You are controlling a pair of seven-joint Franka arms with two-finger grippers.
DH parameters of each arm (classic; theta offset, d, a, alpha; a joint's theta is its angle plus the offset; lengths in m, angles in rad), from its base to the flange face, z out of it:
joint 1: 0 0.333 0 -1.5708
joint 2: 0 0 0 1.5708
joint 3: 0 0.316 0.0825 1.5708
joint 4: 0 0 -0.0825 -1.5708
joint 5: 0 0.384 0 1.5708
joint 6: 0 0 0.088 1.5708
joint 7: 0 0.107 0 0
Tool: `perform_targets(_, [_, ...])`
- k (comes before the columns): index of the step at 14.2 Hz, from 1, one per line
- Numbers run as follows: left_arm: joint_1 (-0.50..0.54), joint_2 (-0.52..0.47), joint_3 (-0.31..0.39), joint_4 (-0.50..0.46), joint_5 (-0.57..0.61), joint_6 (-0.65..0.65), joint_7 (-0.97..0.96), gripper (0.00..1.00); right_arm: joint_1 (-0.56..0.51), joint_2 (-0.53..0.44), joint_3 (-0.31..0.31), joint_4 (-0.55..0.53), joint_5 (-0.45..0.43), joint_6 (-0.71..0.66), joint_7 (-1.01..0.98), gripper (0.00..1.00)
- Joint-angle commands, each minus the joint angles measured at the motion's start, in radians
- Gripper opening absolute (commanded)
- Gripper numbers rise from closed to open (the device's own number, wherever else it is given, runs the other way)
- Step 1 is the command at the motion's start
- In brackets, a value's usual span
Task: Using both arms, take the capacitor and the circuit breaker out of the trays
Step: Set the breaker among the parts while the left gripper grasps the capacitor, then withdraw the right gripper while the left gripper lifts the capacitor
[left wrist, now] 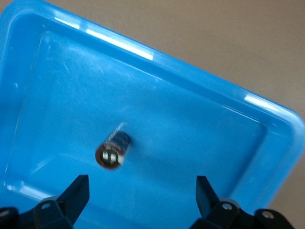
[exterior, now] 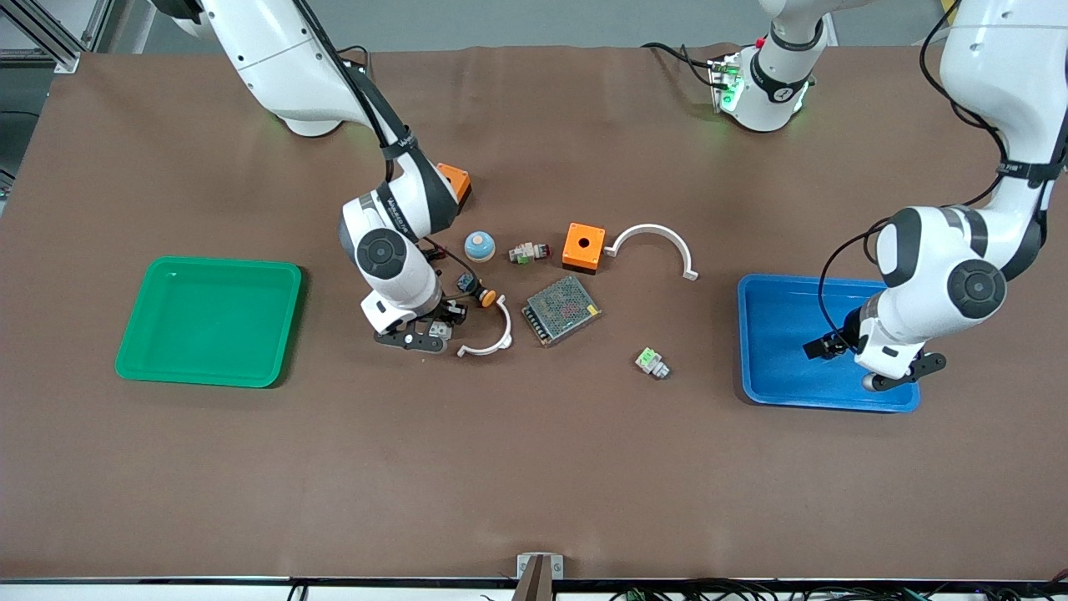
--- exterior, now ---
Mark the blue plastic tray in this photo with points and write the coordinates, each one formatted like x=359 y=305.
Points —
x=793 y=351

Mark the metal table edge bracket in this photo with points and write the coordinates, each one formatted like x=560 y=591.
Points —
x=539 y=572

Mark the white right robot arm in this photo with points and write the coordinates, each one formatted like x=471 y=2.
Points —
x=284 y=58

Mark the orange button box, centre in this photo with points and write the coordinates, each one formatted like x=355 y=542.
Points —
x=584 y=244

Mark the orange button box, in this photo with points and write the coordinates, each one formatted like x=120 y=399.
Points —
x=584 y=244
x=455 y=179

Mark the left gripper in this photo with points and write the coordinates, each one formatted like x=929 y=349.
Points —
x=836 y=340

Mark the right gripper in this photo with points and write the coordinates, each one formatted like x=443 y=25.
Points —
x=451 y=312

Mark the green white indicator lamp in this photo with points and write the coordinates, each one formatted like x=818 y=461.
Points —
x=527 y=251

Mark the green plastic tray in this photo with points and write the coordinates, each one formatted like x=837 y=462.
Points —
x=209 y=321

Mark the brown table mat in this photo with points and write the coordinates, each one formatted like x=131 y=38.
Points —
x=534 y=467

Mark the blue dome buzzer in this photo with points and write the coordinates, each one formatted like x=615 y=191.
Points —
x=480 y=247

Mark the green grey terminal connector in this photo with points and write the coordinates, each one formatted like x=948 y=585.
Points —
x=649 y=362

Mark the white red circuit breaker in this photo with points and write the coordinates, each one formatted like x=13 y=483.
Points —
x=444 y=331

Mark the metal mesh power supply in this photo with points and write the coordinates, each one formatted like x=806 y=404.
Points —
x=561 y=310

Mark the orange-headed black push button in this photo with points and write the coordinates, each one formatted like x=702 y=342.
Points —
x=480 y=292

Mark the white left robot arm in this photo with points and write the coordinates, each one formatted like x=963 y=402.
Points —
x=993 y=67

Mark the aluminium frame profile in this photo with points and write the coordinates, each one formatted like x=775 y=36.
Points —
x=50 y=33

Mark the orange button box, far left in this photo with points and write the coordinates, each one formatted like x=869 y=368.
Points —
x=455 y=179

